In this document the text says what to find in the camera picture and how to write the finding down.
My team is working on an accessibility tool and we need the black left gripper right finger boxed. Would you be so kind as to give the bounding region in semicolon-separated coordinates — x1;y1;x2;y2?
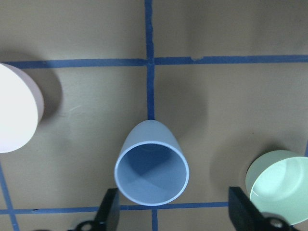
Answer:
228;187;291;231

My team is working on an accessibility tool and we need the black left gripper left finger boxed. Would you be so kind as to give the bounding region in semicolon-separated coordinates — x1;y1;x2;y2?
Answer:
73;188;120;231

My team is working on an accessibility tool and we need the light green bowl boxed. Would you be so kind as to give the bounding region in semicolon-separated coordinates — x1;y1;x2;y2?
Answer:
245;150;308;225

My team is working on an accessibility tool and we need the blue plastic cup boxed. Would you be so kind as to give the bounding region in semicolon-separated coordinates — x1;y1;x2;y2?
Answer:
114;120;190;206

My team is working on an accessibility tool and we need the pink cup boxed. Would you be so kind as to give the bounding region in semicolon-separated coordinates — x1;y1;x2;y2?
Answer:
0;63;44;153

